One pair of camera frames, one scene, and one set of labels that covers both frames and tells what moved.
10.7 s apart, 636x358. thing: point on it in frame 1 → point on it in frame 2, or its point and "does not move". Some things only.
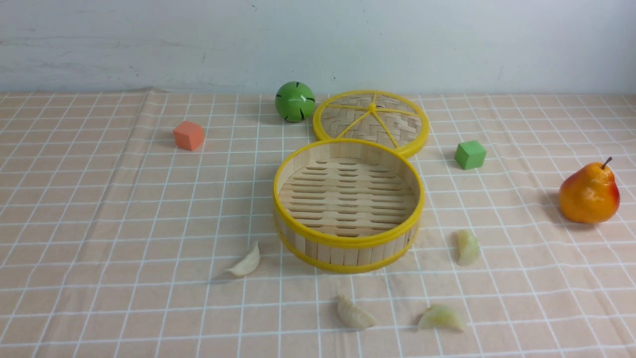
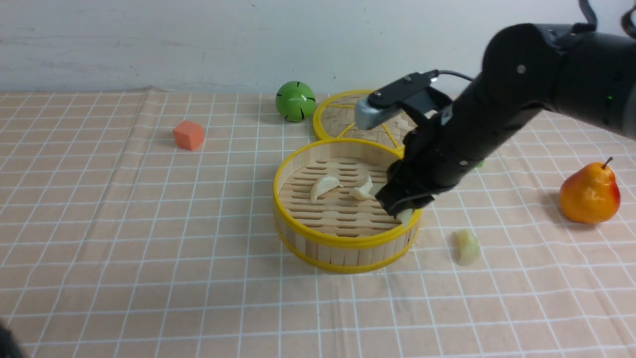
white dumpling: x=352 y=317 → x=362 y=192
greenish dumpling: x=440 y=316 → x=404 y=216
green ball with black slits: x=295 y=101 does not move
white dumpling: x=249 y=264 → x=323 y=185
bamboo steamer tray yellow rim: x=347 y=205 does not move
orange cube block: x=189 y=135 does not move
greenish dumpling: x=469 y=248 does not move
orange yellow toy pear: x=589 y=194 does not move
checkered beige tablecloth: x=140 y=223 does not move
